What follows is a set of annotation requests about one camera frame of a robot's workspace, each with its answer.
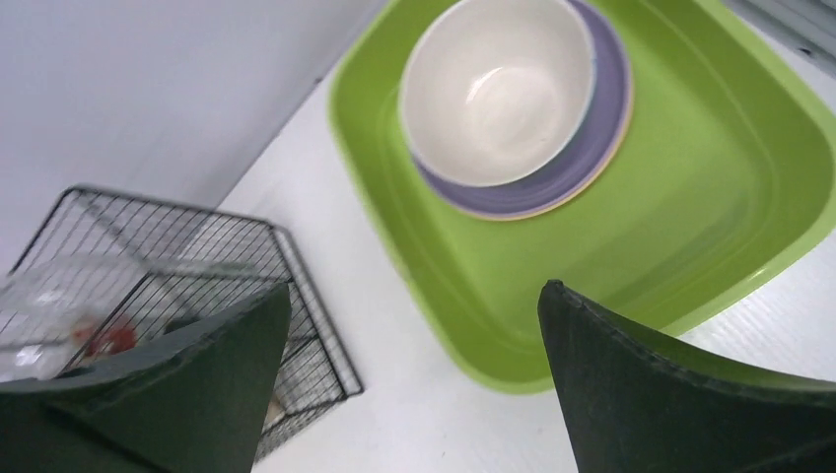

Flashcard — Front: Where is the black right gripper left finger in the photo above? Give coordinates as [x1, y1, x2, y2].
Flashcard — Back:
[1, 283, 292, 472]

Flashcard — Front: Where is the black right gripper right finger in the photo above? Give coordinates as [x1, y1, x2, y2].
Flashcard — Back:
[537, 280, 835, 472]

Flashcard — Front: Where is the clear bottle gold pump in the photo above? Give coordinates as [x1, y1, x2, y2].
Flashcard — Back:
[1, 254, 257, 382]

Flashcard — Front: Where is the purple plastic plate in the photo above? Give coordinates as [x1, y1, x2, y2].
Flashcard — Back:
[397, 1, 634, 220]

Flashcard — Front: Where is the white ceramic bowl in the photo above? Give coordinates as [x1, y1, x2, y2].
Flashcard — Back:
[398, 1, 597, 187]

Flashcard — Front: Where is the soy sauce bottle red label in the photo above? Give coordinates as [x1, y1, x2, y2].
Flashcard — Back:
[70, 316, 137, 360]

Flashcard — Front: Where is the green plastic tub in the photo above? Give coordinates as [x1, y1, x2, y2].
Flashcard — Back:
[330, 1, 835, 394]

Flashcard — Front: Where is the black wire basket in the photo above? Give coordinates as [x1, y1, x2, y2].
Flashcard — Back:
[1, 185, 364, 472]

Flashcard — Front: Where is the aluminium frame rail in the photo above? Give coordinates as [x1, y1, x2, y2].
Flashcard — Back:
[725, 0, 835, 77]

